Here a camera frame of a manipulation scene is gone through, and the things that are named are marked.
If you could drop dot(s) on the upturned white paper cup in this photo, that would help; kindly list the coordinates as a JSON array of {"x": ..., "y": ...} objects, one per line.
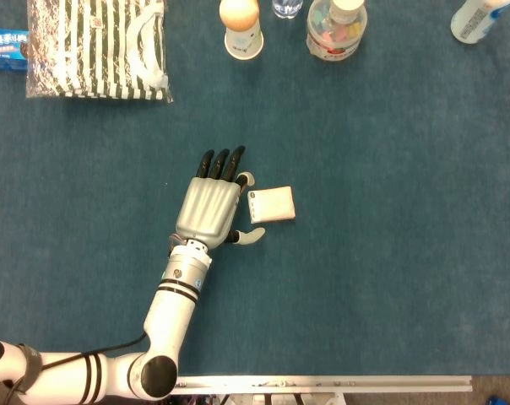
[{"x": 243, "y": 44}]

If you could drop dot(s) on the clear water bottle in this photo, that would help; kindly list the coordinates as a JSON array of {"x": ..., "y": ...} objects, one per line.
[{"x": 287, "y": 8}]

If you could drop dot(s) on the small white box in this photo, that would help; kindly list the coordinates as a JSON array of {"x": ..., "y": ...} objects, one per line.
[{"x": 274, "y": 204}]

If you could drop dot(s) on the blue cookie box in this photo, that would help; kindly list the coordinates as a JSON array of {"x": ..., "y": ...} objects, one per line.
[{"x": 3, "y": 48}]

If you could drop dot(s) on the clear jar with white lid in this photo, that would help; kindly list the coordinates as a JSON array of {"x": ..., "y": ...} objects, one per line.
[{"x": 335, "y": 38}]

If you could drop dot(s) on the blue felt table cloth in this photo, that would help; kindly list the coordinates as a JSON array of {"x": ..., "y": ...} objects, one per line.
[{"x": 386, "y": 253}]

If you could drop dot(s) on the aluminium table rail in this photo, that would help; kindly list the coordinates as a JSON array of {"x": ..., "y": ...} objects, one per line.
[{"x": 322, "y": 384}]

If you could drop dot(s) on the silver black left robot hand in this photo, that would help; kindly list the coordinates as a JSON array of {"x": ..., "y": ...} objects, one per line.
[{"x": 206, "y": 206}]

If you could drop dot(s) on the wooden ball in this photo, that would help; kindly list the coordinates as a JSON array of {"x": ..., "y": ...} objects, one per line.
[{"x": 239, "y": 12}]

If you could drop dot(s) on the small blue floor item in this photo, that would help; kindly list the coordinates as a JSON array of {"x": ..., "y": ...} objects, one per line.
[{"x": 497, "y": 401}]

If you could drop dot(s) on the bagged green striped shirt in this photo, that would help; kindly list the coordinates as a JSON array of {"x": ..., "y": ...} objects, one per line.
[{"x": 90, "y": 50}]

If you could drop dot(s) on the white bottle with blue label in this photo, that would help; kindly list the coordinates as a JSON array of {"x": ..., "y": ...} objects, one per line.
[{"x": 474, "y": 21}]

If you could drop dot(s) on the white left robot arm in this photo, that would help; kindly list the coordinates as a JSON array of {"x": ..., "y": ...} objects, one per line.
[{"x": 175, "y": 308}]

